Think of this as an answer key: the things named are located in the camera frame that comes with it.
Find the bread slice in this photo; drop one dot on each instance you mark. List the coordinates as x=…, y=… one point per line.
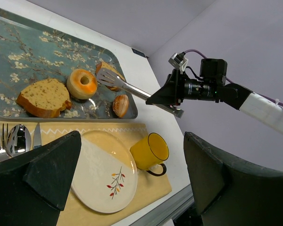
x=45, y=99
x=109, y=67

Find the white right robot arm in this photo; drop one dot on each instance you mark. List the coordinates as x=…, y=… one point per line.
x=239, y=97

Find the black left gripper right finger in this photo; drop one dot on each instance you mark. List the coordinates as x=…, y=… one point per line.
x=230, y=191

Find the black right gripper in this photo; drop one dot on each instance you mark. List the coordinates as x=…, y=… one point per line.
x=179, y=87

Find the right blue corner label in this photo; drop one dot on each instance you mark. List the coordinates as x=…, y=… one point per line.
x=139, y=53

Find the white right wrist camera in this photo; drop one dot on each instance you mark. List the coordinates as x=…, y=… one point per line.
x=179, y=61

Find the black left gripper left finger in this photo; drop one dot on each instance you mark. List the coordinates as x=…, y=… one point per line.
x=34, y=186

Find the left bread slice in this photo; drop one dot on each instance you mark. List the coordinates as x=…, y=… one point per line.
x=45, y=99

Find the right bread slice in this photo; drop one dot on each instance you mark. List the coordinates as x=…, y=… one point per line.
x=109, y=67

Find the white and yellow plate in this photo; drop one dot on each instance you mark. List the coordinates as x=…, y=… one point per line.
x=106, y=176

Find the yellow mug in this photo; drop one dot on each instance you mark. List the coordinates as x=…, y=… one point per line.
x=150, y=151

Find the blue floral serving tray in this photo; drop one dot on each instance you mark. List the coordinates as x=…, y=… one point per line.
x=31, y=52

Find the small orange bread roll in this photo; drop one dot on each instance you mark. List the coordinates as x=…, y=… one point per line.
x=120, y=105

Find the silver table knife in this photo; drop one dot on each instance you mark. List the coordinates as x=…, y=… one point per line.
x=37, y=140

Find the silver fork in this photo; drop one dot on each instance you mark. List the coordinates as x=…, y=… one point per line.
x=3, y=142

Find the aluminium table front rail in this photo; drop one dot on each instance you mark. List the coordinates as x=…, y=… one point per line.
x=169, y=209

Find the silver spoon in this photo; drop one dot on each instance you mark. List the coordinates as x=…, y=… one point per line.
x=19, y=140

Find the metal serving tongs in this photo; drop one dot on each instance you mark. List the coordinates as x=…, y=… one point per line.
x=111, y=79

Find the orange glazed bagel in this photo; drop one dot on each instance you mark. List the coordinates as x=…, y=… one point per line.
x=82, y=84

